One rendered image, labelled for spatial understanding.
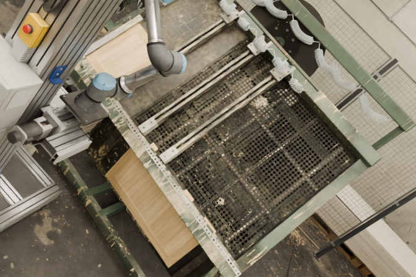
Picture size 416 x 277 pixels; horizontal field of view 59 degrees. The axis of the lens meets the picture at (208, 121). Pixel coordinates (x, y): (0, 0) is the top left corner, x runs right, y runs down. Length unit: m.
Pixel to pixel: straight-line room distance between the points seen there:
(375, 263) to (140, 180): 4.46
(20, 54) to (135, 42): 1.21
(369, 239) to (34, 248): 4.83
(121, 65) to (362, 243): 4.72
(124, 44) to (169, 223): 1.41
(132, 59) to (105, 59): 0.20
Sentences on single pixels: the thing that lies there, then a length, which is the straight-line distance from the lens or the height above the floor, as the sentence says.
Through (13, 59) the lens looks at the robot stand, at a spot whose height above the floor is 1.23.
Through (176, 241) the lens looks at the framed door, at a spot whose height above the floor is 0.46.
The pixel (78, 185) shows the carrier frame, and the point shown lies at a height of 0.16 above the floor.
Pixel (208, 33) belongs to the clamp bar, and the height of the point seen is 1.61.
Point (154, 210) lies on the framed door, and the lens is 2.92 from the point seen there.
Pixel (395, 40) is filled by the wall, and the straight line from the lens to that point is 7.38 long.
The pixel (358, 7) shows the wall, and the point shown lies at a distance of 7.33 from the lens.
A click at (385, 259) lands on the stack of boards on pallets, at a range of 6.47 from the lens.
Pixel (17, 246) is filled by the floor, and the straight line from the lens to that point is 2.82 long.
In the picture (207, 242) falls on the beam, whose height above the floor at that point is 0.85.
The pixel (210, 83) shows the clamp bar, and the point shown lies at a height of 1.41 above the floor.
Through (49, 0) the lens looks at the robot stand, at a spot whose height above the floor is 1.55.
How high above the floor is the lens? 2.32
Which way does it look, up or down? 24 degrees down
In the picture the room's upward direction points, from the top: 45 degrees clockwise
